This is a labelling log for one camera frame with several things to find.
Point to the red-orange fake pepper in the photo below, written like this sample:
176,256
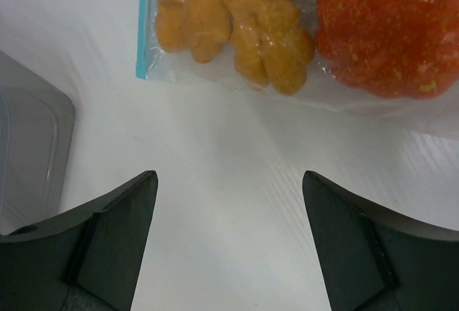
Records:
390,48

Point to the clear zip top bag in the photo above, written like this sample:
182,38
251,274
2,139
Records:
436,116

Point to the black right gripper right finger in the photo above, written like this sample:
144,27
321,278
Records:
373,258

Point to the yellow-orange fake pretzel cluster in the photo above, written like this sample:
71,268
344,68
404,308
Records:
271,46

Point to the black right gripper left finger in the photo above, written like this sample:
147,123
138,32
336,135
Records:
87,258

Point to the clear grey plastic container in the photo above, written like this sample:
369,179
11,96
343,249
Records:
37,122

